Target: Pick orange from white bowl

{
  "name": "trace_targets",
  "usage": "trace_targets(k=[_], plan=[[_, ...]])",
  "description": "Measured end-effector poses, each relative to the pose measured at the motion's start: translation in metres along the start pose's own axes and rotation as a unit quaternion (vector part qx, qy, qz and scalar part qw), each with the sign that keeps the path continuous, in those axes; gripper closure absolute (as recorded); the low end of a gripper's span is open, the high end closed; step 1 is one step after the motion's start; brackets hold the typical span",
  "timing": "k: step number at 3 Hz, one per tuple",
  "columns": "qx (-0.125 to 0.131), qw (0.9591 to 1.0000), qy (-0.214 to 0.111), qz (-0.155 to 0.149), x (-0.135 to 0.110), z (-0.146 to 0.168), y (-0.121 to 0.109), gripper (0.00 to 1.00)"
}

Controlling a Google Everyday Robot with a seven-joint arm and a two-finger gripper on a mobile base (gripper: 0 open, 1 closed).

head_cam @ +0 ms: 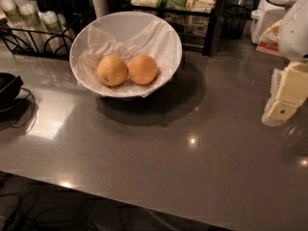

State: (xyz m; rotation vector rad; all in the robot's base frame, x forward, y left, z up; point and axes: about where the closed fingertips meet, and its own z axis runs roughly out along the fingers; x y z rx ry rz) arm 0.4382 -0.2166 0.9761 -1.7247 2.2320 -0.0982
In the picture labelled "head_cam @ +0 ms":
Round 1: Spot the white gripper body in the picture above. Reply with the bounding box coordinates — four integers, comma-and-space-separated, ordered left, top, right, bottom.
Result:
278, 0, 308, 62

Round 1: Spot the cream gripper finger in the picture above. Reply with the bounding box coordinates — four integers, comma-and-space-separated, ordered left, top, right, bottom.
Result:
262, 62, 308, 126
270, 69, 282, 95

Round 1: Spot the orange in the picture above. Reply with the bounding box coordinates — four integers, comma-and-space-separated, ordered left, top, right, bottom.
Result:
128, 54, 158, 85
97, 56, 128, 87

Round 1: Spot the white bowl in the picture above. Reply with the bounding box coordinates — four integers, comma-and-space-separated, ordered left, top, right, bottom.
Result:
68, 11, 184, 99

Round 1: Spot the white paper bowl liner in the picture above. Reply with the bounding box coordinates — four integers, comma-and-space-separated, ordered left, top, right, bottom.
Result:
76, 17, 183, 98

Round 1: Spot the red white card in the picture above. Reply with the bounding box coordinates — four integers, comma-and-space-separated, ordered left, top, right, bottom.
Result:
256, 20, 281, 57

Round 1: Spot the white appliance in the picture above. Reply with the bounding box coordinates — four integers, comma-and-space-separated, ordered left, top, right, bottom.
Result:
250, 0, 286, 44

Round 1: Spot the black condiment shelf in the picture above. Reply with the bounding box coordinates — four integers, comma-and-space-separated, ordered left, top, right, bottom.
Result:
130, 0, 218, 56

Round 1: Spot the green packet stack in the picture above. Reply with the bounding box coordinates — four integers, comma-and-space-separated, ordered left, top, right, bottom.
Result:
159, 0, 187, 10

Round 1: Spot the white cylinder container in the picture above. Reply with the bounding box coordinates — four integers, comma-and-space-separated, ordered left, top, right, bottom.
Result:
89, 0, 110, 19

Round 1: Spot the paper cup stack right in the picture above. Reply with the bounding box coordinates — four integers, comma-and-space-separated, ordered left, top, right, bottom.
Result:
39, 11, 68, 56

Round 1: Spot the paper cup stack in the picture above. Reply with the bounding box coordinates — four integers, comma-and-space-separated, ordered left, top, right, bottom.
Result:
19, 3, 44, 53
39, 11, 68, 56
0, 0, 27, 48

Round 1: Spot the paper cup stack middle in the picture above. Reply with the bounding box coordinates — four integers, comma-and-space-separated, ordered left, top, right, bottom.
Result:
19, 3, 44, 53

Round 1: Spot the paper cup stack far left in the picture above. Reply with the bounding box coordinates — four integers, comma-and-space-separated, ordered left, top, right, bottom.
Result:
0, 0, 27, 48

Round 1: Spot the black wire basket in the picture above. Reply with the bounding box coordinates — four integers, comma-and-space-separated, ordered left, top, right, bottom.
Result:
221, 5, 250, 39

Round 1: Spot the black wire cup rack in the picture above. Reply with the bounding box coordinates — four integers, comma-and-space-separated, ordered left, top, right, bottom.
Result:
0, 13, 82, 60

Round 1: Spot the black tray with cable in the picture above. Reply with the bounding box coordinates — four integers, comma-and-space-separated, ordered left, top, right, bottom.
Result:
0, 72, 36, 128

